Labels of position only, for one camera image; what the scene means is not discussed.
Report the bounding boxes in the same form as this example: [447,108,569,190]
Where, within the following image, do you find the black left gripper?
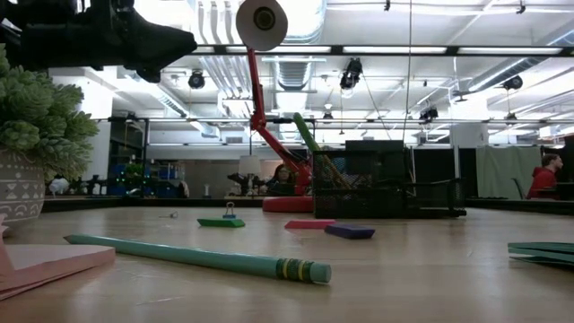
[22,0,198,84]

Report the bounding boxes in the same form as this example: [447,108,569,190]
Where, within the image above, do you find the green eraser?
[196,217,247,229]

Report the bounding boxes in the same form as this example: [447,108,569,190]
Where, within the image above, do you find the teal pencil with eraser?
[64,233,334,286]

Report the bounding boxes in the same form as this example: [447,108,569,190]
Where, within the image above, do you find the pink eraser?
[283,219,337,231]

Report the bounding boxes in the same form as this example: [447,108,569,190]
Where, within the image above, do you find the pink sticky note pad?
[0,214,117,302]

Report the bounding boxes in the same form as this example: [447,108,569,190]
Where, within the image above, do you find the purple eraser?
[324,223,377,240]

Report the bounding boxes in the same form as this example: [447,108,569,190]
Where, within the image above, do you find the dark green note pad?
[507,241,574,271]

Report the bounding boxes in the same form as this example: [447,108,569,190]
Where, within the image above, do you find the black mesh desk organizer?
[312,149,467,220]

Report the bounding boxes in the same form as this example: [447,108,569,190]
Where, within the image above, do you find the red desk lamp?
[236,0,315,214]

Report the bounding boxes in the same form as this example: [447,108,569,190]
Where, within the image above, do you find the black shelving rack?
[107,117,149,197]

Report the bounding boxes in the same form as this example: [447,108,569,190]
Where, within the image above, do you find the blue storage bins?
[107,161,186,197]

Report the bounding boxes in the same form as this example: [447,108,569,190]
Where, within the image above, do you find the potted green succulent plant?
[0,42,100,234]

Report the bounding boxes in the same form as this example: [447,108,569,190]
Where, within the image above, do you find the person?
[526,153,564,201]
[268,163,295,196]

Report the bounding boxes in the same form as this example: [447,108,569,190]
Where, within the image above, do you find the black partition panel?
[344,139,478,198]

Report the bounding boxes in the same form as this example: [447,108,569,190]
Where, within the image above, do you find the green curtain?
[475,145,544,201]

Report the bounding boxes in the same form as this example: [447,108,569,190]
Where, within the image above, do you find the black metal table frame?
[42,196,574,215]

